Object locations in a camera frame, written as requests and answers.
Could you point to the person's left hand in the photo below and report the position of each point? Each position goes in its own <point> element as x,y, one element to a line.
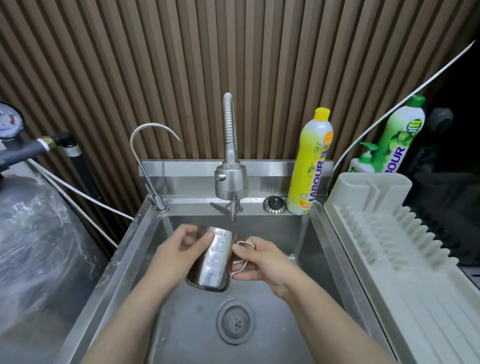
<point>170,258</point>

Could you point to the person's right hand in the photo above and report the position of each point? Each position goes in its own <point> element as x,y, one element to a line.
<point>268,266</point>

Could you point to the person's right thumb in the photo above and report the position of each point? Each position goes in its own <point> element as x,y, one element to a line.
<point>244,252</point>

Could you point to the person's left thumb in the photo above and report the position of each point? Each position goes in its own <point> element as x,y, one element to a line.
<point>198,242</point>

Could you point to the steel measuring cup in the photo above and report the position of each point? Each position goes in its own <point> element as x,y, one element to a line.
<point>213,262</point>

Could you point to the person's right forearm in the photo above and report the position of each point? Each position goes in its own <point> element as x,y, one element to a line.
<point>330,322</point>

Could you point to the person's left forearm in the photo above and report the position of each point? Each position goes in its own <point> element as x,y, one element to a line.
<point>135,322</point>

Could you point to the steel sink overflow fitting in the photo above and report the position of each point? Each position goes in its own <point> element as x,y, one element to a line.
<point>292,258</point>

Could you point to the steel sink strainer plug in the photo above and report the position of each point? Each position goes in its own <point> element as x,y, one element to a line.
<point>275,205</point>

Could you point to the round sink drain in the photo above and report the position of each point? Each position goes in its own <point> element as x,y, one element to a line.
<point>236,321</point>

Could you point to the stainless steel sink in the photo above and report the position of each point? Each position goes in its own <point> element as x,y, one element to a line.
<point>180,322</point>

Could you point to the thin steel gooseneck tap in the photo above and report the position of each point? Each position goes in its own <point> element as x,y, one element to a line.
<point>139,165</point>

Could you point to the yellow dish soap bottle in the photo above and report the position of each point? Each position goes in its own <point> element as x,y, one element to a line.
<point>311,165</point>

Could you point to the white pump bottle green nozzle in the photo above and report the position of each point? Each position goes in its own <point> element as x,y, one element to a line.
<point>363,163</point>

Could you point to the white plastic dish rack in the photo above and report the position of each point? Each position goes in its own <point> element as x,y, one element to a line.
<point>393,255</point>

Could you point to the plastic-wrapped water tank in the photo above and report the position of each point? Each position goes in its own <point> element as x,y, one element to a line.
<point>41,255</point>

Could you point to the green dish soap bottle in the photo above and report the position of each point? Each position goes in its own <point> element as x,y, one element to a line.
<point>399,138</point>

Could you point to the black pipe with fittings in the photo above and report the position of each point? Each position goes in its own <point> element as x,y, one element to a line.
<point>26,149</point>

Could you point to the white trim strip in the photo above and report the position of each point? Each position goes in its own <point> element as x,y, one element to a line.
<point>390,112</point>

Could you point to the round pressure gauge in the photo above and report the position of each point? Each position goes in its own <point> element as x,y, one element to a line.
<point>9,122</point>

